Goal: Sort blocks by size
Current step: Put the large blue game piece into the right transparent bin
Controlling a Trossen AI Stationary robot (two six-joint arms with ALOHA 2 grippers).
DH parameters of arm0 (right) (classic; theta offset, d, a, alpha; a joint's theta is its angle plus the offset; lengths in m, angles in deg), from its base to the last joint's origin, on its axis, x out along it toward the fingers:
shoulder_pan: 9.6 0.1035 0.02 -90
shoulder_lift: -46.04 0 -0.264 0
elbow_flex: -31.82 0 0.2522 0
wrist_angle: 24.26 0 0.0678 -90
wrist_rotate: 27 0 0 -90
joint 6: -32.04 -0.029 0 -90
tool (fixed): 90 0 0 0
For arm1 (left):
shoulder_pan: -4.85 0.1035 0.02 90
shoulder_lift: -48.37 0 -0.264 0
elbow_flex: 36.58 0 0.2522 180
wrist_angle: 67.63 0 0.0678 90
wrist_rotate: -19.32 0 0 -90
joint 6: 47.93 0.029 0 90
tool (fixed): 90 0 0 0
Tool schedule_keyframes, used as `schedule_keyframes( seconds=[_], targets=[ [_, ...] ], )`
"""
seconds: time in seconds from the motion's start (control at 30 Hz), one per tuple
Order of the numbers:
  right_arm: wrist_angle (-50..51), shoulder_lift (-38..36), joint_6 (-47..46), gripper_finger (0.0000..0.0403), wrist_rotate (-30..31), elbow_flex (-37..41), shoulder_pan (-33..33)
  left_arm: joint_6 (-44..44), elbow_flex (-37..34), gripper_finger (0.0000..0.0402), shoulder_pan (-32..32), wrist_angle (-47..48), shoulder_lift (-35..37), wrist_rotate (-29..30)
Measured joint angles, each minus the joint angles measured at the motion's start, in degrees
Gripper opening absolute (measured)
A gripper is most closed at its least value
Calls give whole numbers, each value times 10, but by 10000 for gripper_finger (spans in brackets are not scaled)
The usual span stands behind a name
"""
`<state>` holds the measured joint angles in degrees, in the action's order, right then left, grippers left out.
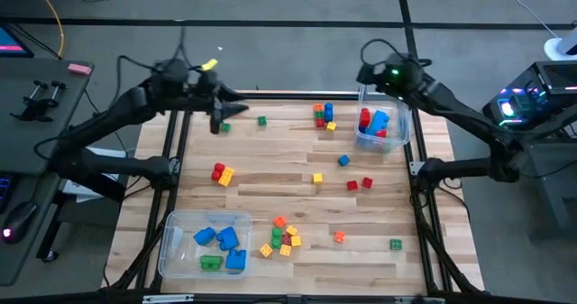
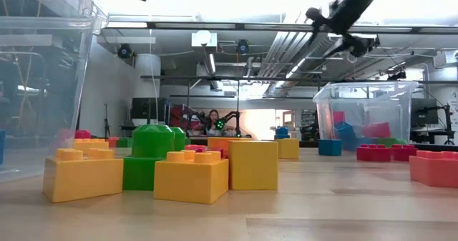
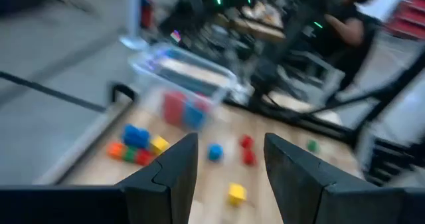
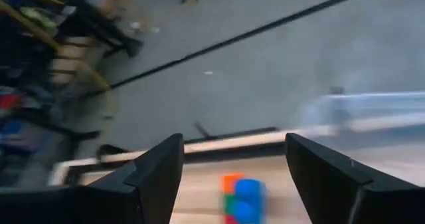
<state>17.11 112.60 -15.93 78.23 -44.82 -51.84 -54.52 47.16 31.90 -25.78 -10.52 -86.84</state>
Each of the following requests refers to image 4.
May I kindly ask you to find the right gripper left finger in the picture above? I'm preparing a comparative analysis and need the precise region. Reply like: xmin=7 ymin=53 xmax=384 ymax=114
xmin=0 ymin=133 xmax=185 ymax=224

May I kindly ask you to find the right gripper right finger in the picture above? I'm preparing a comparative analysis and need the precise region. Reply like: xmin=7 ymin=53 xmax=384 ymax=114
xmin=286 ymin=133 xmax=425 ymax=224

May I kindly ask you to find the blue two-stud block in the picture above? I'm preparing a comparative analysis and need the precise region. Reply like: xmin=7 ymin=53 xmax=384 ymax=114
xmin=233 ymin=178 xmax=267 ymax=224

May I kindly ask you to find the clear plastic bin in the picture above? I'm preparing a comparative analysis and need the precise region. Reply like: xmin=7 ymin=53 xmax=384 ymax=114
xmin=294 ymin=90 xmax=425 ymax=188

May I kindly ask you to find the small green block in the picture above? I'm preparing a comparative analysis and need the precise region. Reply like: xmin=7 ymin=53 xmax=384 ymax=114
xmin=222 ymin=193 xmax=237 ymax=217

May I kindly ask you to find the black metal table frame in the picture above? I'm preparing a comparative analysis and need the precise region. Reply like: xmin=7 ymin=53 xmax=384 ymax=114
xmin=48 ymin=126 xmax=290 ymax=187

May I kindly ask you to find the yellow cable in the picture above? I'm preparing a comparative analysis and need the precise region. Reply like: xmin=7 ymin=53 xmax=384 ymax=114
xmin=0 ymin=0 xmax=112 ymax=91

